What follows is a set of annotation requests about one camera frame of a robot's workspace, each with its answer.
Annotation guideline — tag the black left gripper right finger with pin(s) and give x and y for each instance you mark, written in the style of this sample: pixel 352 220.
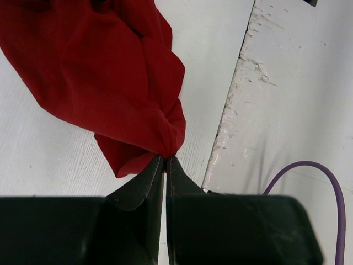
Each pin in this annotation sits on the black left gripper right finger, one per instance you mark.
pixel 216 228

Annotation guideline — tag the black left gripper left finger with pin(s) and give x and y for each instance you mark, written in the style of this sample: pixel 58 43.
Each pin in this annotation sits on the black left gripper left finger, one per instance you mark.
pixel 120 228

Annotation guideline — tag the red t-shirt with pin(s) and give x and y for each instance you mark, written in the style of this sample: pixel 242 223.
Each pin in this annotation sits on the red t-shirt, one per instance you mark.
pixel 105 66

